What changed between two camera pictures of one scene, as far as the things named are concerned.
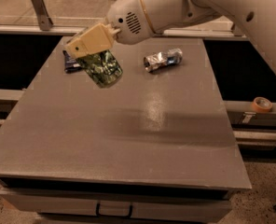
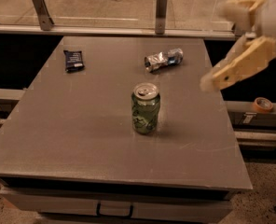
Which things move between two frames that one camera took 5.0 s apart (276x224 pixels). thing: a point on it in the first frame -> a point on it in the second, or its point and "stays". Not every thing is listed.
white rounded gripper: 129,19 -> 275,19
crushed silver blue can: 158,61 stays
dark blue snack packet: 71,64 stays
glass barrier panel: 66,8 stays
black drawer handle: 113,216 stays
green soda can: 103,68 -> 145,105
